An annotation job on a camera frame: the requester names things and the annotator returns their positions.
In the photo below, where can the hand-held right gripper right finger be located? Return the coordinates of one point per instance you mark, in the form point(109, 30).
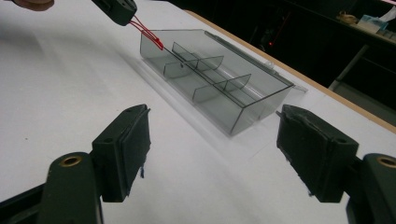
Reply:
point(317, 155)

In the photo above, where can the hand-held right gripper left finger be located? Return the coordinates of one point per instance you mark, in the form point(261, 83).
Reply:
point(124, 152)

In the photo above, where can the red rubber band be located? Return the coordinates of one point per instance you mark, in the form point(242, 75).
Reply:
point(146, 32)

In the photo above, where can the clear plastic compartment box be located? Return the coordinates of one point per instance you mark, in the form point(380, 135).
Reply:
point(218, 104)

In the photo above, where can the black device with red light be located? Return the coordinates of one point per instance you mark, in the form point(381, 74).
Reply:
point(270, 43)

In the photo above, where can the white and blue packet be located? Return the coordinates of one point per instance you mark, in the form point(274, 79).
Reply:
point(373, 21)

